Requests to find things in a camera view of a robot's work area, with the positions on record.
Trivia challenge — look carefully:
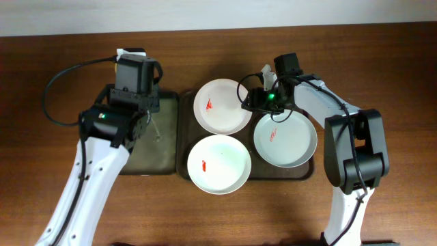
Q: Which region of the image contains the white plate top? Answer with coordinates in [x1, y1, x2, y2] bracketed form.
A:
[193, 79, 252, 135]

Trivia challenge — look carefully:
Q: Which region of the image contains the white plate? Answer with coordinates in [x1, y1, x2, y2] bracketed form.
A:
[193, 79, 252, 135]
[187, 135, 252, 195]

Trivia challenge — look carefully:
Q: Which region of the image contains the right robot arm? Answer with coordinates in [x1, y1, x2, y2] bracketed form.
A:
[238, 53, 390, 245]

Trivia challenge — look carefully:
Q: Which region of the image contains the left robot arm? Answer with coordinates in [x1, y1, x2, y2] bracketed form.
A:
[37, 48, 163, 245]

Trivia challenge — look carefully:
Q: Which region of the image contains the large brown serving tray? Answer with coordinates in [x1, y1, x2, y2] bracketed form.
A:
[175, 90, 315, 181]

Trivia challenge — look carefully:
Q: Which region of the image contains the small black tray with water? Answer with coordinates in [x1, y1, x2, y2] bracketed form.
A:
[120, 91, 179, 176]

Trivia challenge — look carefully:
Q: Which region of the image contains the pale green plate right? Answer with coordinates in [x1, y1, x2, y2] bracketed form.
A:
[253, 110, 318, 168]

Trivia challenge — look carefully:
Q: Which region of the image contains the white plate bottom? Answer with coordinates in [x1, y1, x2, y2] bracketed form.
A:
[187, 135, 252, 195]

